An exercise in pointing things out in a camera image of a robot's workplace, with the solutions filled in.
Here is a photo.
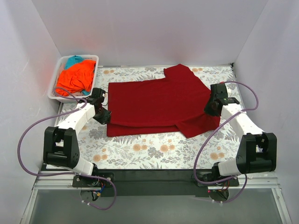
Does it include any dark red t-shirt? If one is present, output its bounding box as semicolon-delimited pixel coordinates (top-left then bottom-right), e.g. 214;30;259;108
107;64;220;138

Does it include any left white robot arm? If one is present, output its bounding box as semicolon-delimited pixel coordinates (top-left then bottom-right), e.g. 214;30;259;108
43;88;111;187

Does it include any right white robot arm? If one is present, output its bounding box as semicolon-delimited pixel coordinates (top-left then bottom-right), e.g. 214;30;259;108
204;83;277;186

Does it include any orange t-shirt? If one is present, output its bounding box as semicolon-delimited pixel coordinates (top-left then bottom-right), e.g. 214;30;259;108
55;60;96;97

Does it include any teal t-shirt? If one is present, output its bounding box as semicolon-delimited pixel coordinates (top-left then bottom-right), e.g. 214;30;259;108
64;55;84;70

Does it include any white plastic laundry basket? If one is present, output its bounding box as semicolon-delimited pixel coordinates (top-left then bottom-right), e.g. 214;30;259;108
48;55;99;103

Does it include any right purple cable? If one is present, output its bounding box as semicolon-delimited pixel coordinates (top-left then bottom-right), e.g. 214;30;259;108
193;81;259;204

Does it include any purple cable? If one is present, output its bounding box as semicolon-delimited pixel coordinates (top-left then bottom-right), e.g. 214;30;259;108
17;86;117;210
193;81;259;204

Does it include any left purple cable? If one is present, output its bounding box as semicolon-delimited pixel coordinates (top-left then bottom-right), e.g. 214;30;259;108
17;86;117;210

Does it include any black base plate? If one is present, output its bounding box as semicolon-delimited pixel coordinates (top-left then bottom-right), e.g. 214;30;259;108
71;169;241;198

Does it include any aluminium frame rail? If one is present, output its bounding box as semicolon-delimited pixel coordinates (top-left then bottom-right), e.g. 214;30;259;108
34;169;279;189

